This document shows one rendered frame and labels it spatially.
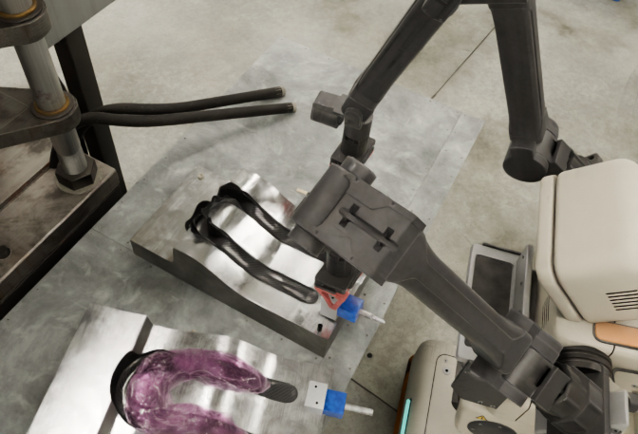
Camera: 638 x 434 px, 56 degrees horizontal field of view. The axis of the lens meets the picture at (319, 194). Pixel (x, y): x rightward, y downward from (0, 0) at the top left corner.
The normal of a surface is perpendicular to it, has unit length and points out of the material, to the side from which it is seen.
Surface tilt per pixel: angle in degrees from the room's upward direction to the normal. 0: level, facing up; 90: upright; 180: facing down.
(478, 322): 63
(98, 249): 0
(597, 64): 0
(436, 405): 0
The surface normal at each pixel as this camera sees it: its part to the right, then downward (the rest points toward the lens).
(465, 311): 0.53, 0.33
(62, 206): 0.08, -0.61
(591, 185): -0.58, -0.63
